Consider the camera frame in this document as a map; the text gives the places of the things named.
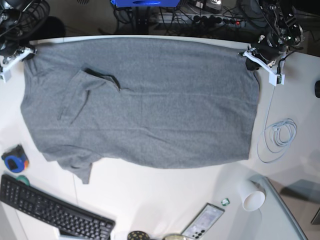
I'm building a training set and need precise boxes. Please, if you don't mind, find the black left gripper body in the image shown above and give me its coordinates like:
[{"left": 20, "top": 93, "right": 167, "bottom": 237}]
[{"left": 245, "top": 43, "right": 268, "bottom": 71}]

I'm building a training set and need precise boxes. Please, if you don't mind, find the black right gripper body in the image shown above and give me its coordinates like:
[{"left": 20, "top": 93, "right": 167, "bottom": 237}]
[{"left": 23, "top": 45, "right": 38, "bottom": 61}]

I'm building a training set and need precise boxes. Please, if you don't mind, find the grey t-shirt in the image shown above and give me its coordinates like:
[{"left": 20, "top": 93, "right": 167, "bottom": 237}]
[{"left": 20, "top": 38, "right": 260, "bottom": 184}]

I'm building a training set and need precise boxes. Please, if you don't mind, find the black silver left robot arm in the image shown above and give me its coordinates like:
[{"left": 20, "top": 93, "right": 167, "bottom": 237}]
[{"left": 236, "top": 0, "right": 305, "bottom": 75}]

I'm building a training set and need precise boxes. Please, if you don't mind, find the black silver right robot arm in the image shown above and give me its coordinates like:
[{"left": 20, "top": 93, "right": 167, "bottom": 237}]
[{"left": 0, "top": 0, "right": 51, "bottom": 58}]

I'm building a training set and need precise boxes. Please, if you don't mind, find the black power strip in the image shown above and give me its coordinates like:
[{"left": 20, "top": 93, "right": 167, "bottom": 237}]
[{"left": 192, "top": 15, "right": 246, "bottom": 28}]

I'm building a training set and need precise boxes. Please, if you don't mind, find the black round object right edge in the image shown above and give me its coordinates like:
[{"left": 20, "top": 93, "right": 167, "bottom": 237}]
[{"left": 314, "top": 80, "right": 320, "bottom": 98}]

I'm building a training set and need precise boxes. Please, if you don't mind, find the blue black tape measure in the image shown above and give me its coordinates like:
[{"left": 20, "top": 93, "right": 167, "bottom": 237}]
[{"left": 1, "top": 144, "right": 30, "bottom": 173}]

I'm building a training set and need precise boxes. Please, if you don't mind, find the green tape roll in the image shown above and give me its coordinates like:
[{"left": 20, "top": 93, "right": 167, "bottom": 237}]
[{"left": 16, "top": 175, "right": 30, "bottom": 186}]

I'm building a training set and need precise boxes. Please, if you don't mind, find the white paper cup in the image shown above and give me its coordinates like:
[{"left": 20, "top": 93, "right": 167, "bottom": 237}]
[{"left": 237, "top": 180, "right": 266, "bottom": 212}]

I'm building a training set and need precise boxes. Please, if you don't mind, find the small green white packet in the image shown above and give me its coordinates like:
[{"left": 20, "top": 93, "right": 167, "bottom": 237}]
[{"left": 220, "top": 197, "right": 230, "bottom": 207}]

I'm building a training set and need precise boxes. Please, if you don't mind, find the glass side table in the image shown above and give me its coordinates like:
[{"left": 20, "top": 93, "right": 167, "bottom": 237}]
[{"left": 242, "top": 175, "right": 320, "bottom": 240}]

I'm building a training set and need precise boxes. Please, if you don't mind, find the smartphone with clear case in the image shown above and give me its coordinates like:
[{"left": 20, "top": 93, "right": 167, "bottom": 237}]
[{"left": 181, "top": 203, "right": 225, "bottom": 240}]

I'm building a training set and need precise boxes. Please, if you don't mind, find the black computer keyboard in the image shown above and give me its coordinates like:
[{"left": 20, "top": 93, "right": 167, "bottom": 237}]
[{"left": 0, "top": 174, "right": 116, "bottom": 240}]

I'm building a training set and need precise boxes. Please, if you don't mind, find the olive round container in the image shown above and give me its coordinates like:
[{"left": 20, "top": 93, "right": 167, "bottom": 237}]
[{"left": 162, "top": 233, "right": 186, "bottom": 240}]

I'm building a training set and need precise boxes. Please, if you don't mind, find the black dotted round lid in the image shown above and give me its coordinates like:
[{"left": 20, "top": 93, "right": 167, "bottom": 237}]
[{"left": 127, "top": 231, "right": 150, "bottom": 240}]

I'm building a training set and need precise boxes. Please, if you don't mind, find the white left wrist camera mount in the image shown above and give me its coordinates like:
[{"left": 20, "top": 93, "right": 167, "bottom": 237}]
[{"left": 238, "top": 50, "right": 287, "bottom": 87}]

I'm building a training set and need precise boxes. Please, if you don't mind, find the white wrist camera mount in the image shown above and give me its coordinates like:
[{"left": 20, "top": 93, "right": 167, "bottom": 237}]
[
  {"left": 0, "top": 46, "right": 29, "bottom": 83},
  {"left": 238, "top": 50, "right": 287, "bottom": 87}
]

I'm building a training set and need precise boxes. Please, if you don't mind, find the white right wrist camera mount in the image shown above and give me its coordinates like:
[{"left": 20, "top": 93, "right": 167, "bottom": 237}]
[{"left": 0, "top": 46, "right": 29, "bottom": 83}]

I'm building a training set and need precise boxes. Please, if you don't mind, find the white coiled charging cable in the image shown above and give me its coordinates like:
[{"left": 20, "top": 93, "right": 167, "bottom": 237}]
[{"left": 256, "top": 84, "right": 298, "bottom": 164}]

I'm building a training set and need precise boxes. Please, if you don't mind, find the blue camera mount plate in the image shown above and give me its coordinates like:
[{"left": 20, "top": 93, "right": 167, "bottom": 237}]
[{"left": 110, "top": 0, "right": 180, "bottom": 8}]

